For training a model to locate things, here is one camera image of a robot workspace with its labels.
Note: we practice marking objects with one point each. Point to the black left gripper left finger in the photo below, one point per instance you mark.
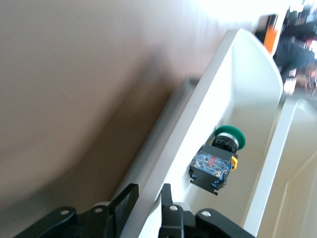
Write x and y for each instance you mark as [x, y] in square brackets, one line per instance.
[123, 205]

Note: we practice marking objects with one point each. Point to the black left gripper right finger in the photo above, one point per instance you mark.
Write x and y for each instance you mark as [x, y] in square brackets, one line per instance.
[171, 220]

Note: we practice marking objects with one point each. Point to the green push button switch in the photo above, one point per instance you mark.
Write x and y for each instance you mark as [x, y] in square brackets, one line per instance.
[218, 158]

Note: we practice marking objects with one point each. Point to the white cabinet drawer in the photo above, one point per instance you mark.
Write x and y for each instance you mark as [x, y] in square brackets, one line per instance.
[272, 161]
[218, 99]

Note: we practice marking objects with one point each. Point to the person in dark clothes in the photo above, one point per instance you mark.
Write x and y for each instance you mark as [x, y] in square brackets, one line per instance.
[294, 54]

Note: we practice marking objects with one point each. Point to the orange background post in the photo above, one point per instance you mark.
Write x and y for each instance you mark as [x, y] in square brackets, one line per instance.
[271, 34]

